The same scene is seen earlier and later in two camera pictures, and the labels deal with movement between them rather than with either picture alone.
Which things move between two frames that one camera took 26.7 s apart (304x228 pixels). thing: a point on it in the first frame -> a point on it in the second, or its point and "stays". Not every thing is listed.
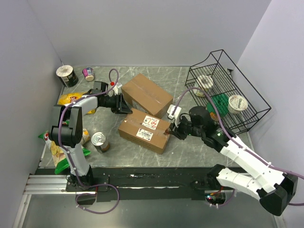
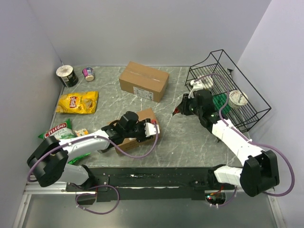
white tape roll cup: x=203 y=82 stays
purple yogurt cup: x=88 y=73 stays
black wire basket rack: x=217 y=83 stays
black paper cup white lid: x=67 y=76 stays
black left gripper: x=124 y=108 -> x=143 y=137
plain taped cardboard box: x=141 y=94 -> x=143 y=81
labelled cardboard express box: x=146 y=130 -> x=132 y=144
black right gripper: x=177 y=131 -> x=183 y=107
